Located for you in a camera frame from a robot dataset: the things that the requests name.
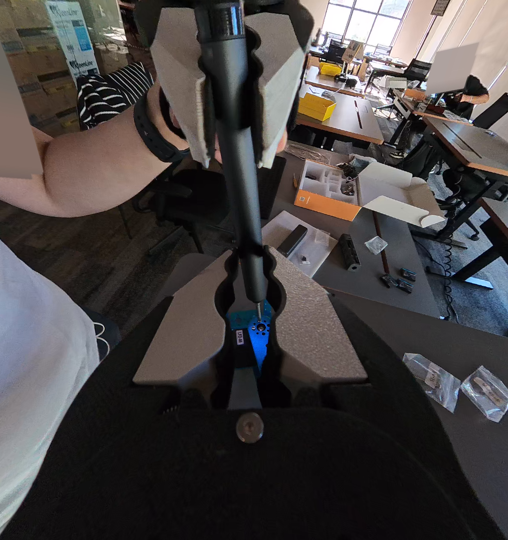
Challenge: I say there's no black coiled cable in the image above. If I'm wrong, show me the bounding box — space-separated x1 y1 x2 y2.
423 236 457 321

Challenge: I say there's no black rectangular case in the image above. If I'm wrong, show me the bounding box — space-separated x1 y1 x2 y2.
277 224 309 258

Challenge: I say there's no black white striped cloth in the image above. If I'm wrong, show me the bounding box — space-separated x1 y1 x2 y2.
76 62 154 129

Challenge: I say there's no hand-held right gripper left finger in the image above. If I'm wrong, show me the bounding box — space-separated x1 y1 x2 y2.
132 248 240 408

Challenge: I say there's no orange white cardboard box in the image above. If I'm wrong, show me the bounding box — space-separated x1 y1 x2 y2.
293 158 446 229

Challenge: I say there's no person's left hand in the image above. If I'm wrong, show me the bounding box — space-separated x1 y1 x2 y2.
145 82 191 149

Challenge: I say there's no small clear screw bag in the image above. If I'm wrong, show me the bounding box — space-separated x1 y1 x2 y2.
403 353 462 413
461 365 508 423

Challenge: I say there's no grid pane window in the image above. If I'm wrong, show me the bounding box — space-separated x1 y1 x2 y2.
323 0 411 45

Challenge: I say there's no grey desk wooden edge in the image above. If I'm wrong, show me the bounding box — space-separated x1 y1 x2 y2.
296 78 385 146

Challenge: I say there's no beige roller blind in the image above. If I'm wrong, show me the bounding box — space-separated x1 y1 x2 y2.
478 0 508 98

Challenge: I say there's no dark grey electric screwdriver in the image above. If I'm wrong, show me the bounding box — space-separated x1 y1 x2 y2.
194 0 265 315

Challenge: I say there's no stack of cardboard boxes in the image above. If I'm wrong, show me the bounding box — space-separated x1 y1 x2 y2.
1 0 84 136

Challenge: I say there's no white paper sheet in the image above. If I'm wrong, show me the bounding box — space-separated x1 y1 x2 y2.
262 210 339 279

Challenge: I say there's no dark desk wooden edge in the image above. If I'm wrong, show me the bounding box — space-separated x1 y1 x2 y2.
452 196 508 292
423 116 508 254

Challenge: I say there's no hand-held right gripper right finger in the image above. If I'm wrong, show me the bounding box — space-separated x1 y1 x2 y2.
260 247 368 408

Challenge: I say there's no black textured block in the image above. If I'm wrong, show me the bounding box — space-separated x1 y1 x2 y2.
338 233 362 271

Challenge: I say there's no blue toy robot arm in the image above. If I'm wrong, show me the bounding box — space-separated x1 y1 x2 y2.
225 300 276 376

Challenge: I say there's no white blue printed box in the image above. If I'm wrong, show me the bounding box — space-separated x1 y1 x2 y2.
45 0 100 78

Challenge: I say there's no person's white shirt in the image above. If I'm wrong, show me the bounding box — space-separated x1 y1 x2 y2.
0 207 100 540

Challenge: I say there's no black wristband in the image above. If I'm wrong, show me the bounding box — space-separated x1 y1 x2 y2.
133 94 191 164

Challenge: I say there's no grey desk orange edge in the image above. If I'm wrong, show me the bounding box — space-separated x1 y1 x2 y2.
260 141 441 318

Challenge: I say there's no person's left forearm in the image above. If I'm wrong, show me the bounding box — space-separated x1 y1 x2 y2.
0 114 174 218

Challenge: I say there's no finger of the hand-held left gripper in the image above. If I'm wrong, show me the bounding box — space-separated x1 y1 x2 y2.
150 8 221 169
243 13 307 169

